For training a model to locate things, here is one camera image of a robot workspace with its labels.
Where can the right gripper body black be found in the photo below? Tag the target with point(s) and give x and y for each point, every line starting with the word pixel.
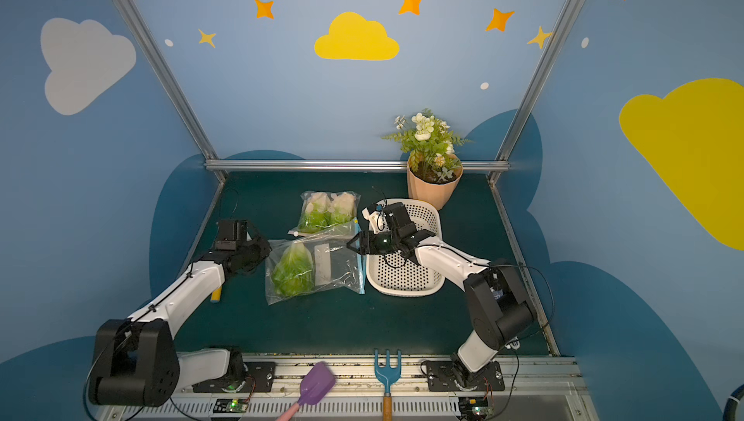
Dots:
pixel 379 240

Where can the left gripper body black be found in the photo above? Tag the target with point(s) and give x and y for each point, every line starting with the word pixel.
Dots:
pixel 256 253

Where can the green chinese cabbage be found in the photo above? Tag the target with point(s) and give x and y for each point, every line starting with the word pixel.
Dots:
pixel 294 274

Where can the clear zip-top bag blue seal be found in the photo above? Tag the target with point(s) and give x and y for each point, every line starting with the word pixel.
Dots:
pixel 336 267

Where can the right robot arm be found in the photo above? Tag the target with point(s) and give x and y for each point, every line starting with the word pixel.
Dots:
pixel 498 303

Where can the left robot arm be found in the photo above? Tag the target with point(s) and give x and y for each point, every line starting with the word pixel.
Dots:
pixel 135 361

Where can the pink-dotted bag of cabbages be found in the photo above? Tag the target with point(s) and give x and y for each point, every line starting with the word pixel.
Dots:
pixel 323 210

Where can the white perforated plastic basket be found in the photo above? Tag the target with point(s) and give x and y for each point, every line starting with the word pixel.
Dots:
pixel 394 275

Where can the yellow toy spatula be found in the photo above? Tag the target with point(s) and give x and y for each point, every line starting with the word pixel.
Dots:
pixel 216 296

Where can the potted artificial flower plant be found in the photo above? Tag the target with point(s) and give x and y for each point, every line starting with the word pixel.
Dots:
pixel 433 168

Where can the teal toy garden rake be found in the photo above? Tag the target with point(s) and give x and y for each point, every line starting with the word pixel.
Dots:
pixel 387 374

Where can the purple toy shovel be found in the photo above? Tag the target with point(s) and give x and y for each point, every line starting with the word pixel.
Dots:
pixel 314 387

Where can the left circuit board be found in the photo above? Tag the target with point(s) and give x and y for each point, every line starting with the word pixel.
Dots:
pixel 231 406

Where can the circuit board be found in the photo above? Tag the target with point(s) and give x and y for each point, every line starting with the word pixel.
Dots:
pixel 472 409
pixel 231 406

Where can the right circuit board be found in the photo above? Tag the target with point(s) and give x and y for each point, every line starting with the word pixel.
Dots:
pixel 472 409

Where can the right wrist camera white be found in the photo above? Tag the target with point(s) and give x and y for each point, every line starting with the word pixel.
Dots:
pixel 376 217

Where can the aluminium back frame rail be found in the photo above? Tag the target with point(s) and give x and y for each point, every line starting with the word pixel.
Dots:
pixel 305 166

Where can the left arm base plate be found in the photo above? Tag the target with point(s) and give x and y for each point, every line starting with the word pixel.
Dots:
pixel 258 377

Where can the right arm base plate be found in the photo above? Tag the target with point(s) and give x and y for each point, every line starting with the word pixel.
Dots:
pixel 453 376

